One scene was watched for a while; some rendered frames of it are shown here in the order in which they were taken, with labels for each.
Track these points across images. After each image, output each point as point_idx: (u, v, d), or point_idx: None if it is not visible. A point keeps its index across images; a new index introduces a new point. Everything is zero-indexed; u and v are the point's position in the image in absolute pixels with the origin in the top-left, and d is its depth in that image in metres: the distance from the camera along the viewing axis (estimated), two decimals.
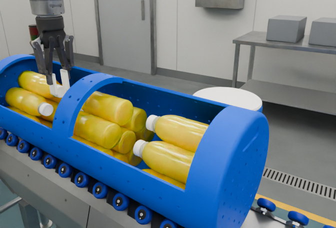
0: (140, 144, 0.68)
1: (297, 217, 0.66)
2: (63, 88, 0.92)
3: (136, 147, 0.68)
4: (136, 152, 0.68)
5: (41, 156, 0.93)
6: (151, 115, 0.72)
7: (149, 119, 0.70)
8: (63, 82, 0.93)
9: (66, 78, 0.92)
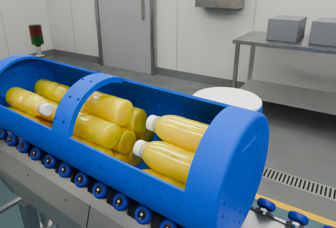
0: (140, 144, 0.68)
1: (297, 217, 0.66)
2: None
3: (136, 147, 0.68)
4: (136, 152, 0.68)
5: (41, 156, 0.93)
6: (151, 115, 0.72)
7: (149, 119, 0.70)
8: None
9: None
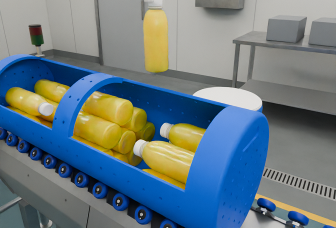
0: (140, 144, 0.68)
1: (297, 217, 0.66)
2: None
3: (137, 147, 0.68)
4: (136, 152, 0.68)
5: (41, 156, 0.93)
6: (161, 0, 0.78)
7: (156, 2, 0.77)
8: None
9: None
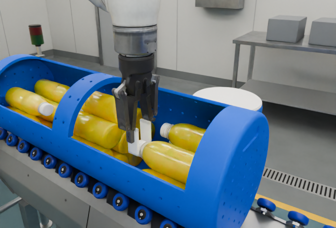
0: (140, 144, 0.68)
1: (297, 217, 0.66)
2: None
3: None
4: None
5: (41, 156, 0.93)
6: None
7: None
8: (143, 135, 0.71)
9: (148, 131, 0.69)
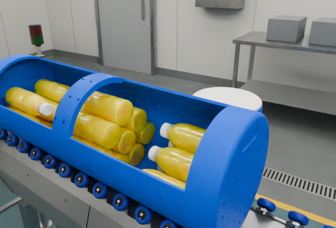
0: None
1: (297, 217, 0.66)
2: None
3: None
4: None
5: (41, 156, 0.93)
6: None
7: None
8: None
9: None
